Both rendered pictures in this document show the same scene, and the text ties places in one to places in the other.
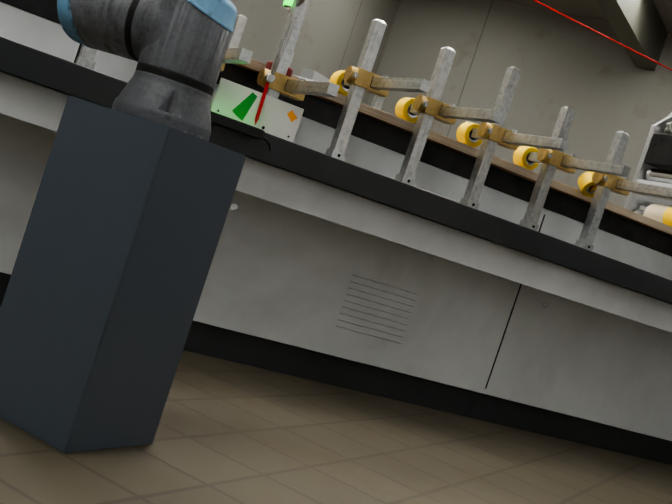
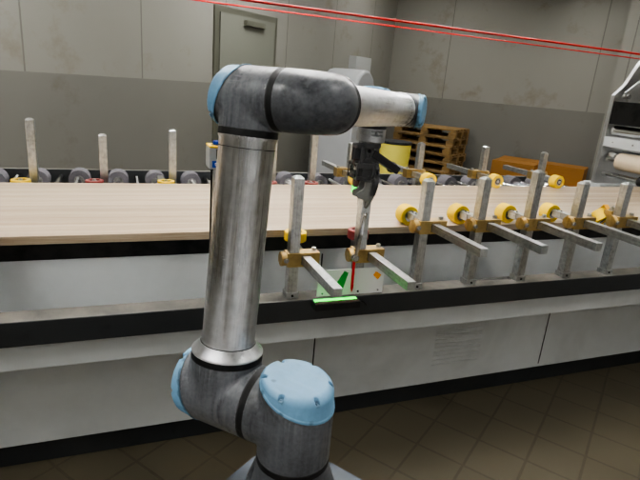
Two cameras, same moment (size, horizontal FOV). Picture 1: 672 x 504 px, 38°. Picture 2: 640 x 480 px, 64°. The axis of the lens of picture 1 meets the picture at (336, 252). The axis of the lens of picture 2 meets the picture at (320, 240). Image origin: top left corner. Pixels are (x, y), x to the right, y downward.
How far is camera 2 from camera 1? 1.34 m
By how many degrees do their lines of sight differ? 16
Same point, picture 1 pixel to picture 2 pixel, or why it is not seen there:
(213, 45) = (321, 440)
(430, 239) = (492, 310)
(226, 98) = not seen: hidden behind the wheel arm
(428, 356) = (496, 359)
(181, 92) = not seen: outside the picture
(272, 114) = (362, 279)
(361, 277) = (443, 330)
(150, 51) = (265, 457)
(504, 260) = (547, 302)
